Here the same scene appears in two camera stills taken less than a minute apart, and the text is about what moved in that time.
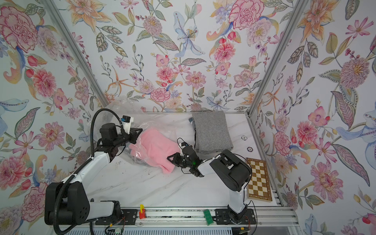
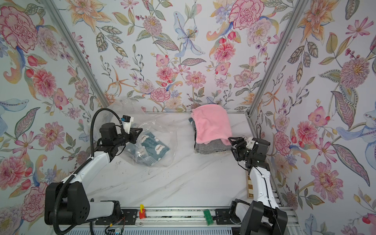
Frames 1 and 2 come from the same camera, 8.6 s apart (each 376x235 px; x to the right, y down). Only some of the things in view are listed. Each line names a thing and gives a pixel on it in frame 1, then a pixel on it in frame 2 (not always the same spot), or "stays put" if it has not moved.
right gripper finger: x=173 y=162 -> x=236 y=154
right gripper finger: x=176 y=157 -> x=233 y=140
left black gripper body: x=123 y=139 stays put
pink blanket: x=154 y=147 -> x=212 y=123
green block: x=208 y=217 stays put
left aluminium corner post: x=59 y=18 stays put
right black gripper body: x=183 y=162 -> x=244 y=152
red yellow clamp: x=142 y=213 stays put
